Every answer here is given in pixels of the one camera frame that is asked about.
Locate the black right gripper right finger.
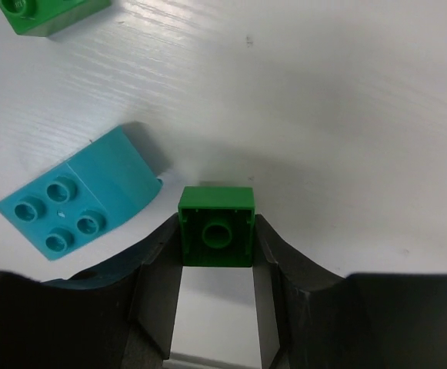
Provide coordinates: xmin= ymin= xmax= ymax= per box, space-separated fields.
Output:
xmin=252 ymin=215 xmax=447 ymax=368

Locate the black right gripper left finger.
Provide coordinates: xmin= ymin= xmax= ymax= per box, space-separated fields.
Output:
xmin=0 ymin=216 xmax=182 ymax=368

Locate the teal curved lego brick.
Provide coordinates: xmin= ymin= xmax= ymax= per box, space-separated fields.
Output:
xmin=0 ymin=127 xmax=162 ymax=261

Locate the small green lego brick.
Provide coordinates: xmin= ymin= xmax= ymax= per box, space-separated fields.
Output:
xmin=178 ymin=186 xmax=255 ymax=268

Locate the green square lego brick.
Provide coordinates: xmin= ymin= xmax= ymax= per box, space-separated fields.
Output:
xmin=0 ymin=0 xmax=112 ymax=37

